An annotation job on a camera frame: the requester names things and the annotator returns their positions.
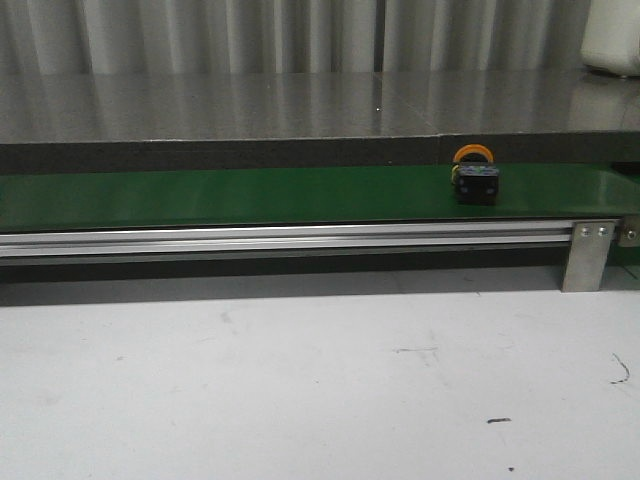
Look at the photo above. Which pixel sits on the black yellow push button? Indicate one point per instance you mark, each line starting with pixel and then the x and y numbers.
pixel 474 175

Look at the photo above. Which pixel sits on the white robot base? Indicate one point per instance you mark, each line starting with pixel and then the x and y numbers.
pixel 611 37

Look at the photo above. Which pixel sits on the green conveyor belt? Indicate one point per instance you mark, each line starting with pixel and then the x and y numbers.
pixel 89 201

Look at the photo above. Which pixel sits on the dark raised platform slab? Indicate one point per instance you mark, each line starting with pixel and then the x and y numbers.
pixel 74 123

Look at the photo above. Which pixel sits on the steel conveyor end plate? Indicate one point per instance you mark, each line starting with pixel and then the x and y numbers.
pixel 629 232

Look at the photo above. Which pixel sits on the grey pleated curtain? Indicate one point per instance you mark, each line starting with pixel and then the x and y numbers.
pixel 174 37

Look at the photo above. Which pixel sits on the aluminium conveyor side rail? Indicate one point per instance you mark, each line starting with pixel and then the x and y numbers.
pixel 281 238

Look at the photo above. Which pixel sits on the steel conveyor support bracket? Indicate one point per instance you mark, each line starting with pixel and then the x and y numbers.
pixel 588 254

